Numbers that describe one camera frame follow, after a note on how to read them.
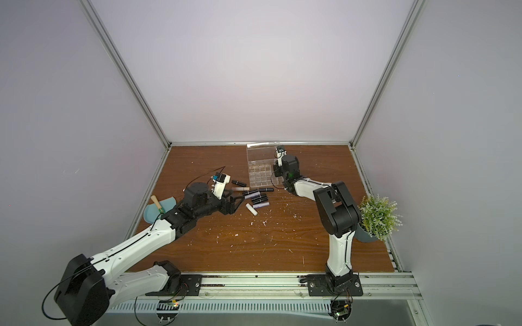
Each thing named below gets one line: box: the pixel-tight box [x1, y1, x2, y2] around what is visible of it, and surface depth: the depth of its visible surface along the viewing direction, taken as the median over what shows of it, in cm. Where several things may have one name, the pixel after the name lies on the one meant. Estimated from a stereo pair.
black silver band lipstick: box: [251, 196, 269, 205], surface depth 97 cm
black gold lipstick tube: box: [251, 194, 269, 203], surface depth 97 cm
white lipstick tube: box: [245, 203, 259, 216], surface depth 94 cm
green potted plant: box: [354, 193, 404, 244], surface depth 74 cm
